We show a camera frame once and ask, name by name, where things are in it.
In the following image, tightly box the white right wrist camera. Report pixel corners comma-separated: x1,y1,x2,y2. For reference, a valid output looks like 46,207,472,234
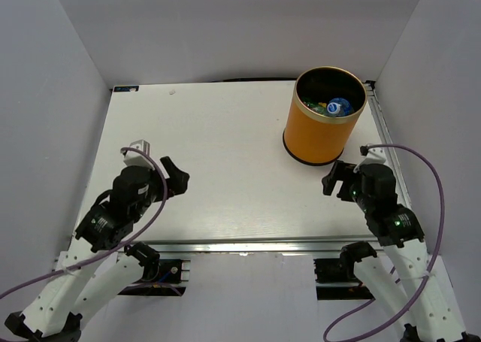
358,145,386,167

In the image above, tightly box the green plastic bottle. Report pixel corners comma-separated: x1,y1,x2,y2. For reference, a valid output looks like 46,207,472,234
301,98,327,115

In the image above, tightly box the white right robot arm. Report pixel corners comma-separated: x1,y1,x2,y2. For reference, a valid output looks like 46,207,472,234
322,161,480,341

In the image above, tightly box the clear bottle blue label white cap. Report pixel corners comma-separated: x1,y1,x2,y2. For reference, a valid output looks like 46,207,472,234
326,98,355,117

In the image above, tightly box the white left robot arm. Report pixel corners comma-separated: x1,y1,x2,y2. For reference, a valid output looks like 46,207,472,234
5,156,190,341

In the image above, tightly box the orange cylindrical bin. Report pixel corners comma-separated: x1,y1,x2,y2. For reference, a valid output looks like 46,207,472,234
283,66,367,166

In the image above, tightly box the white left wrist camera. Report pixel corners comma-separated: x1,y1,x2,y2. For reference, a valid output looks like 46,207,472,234
120,139,153,169

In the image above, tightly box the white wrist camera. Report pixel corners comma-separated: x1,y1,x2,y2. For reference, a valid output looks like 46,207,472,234
120,139,153,169
358,145,386,167

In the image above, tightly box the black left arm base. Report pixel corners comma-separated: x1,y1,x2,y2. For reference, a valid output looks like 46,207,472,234
119,259,190,297

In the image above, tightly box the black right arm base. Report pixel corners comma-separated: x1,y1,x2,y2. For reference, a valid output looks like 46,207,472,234
314,259,373,301

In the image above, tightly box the blue sticker on table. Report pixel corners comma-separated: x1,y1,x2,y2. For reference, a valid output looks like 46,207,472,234
113,85,139,92

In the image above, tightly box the aluminium table frame rail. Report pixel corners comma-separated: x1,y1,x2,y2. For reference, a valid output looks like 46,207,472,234
56,79,410,283

